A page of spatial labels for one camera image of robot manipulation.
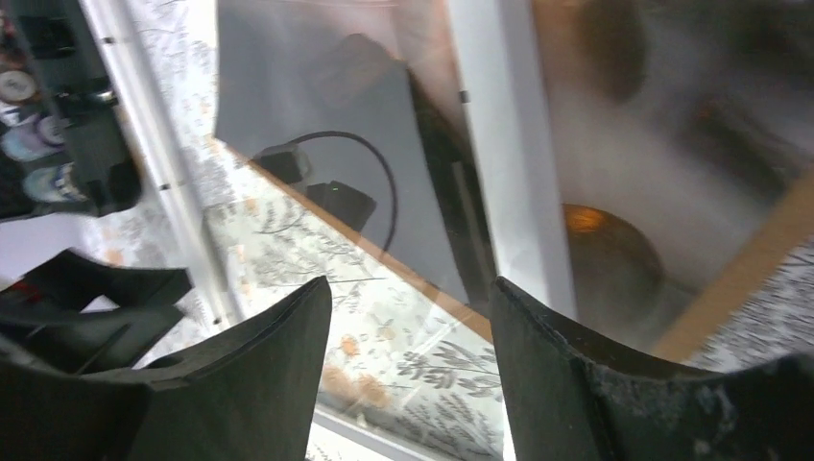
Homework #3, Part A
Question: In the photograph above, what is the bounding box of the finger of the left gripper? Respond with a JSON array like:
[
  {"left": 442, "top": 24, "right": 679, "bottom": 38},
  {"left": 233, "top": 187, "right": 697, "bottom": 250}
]
[
  {"left": 1, "top": 303, "right": 184, "bottom": 376},
  {"left": 1, "top": 249, "right": 192, "bottom": 312}
]

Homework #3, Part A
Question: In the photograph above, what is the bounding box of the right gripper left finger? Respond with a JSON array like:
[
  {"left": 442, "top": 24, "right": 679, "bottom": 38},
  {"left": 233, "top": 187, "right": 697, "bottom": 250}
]
[{"left": 1, "top": 277, "right": 332, "bottom": 460}]

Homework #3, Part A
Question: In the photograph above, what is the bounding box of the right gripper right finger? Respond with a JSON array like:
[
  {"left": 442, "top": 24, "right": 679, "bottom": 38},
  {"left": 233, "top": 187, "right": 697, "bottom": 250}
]
[{"left": 490, "top": 278, "right": 813, "bottom": 460}]

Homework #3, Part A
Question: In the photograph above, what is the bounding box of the white picture frame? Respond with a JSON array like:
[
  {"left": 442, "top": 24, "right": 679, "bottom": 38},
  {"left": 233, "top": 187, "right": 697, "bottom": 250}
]
[{"left": 83, "top": 1, "right": 574, "bottom": 460}]

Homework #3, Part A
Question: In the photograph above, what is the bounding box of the black poker chip case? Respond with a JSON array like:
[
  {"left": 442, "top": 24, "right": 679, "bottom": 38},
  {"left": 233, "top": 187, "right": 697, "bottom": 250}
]
[{"left": 1, "top": 1, "right": 142, "bottom": 222}]

